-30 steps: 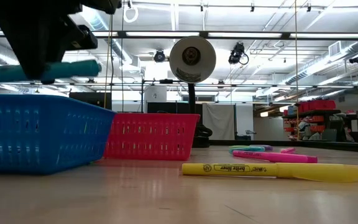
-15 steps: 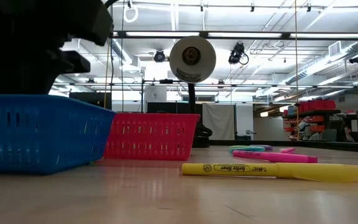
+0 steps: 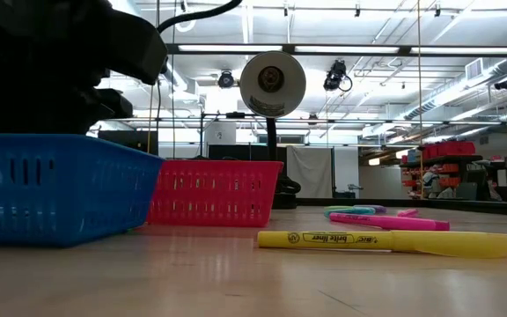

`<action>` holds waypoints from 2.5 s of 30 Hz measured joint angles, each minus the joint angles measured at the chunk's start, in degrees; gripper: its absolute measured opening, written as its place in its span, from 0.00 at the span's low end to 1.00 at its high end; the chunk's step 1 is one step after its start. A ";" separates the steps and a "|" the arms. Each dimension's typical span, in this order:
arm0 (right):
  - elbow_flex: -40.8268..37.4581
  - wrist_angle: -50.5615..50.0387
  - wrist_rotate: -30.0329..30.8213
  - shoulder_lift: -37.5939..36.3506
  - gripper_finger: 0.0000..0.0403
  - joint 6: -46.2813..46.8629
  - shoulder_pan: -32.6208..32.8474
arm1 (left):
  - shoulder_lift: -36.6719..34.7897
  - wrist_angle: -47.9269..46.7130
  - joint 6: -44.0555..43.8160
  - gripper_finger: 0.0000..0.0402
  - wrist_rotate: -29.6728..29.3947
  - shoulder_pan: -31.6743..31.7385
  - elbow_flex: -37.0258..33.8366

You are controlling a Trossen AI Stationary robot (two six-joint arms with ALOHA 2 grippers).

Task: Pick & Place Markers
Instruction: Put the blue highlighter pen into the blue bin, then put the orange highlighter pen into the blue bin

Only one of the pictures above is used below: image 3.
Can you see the silver ventilation duct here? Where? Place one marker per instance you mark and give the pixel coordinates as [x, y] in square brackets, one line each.
[456, 94]

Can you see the blue plastic basket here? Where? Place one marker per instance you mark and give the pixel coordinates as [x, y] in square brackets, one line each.
[60, 198]

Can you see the pink highlighter marker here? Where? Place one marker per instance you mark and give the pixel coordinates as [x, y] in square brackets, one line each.
[407, 212]
[390, 221]

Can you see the yellow highlighter marker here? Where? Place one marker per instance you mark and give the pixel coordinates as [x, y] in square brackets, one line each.
[412, 243]

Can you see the shelf with red bins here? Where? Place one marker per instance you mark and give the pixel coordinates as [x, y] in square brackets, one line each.
[449, 149]

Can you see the black partition panel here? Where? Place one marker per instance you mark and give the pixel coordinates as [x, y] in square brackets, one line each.
[244, 152]
[126, 141]

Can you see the red plastic basket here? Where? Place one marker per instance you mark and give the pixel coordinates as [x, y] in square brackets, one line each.
[214, 193]

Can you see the black left wrist camera housing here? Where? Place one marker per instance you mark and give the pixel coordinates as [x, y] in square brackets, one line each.
[139, 53]

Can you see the green highlighter marker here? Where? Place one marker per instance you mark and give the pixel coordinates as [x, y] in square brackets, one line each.
[339, 207]

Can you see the black aluminium rig frame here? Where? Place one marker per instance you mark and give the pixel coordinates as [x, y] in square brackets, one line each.
[288, 48]

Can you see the teal highlighter marker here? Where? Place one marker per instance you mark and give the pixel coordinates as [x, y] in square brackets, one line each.
[350, 211]

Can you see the white hanging cloth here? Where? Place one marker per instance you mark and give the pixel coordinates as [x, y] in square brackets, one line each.
[310, 171]

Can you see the black desk lamp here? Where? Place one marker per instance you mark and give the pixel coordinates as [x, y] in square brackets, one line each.
[272, 83]

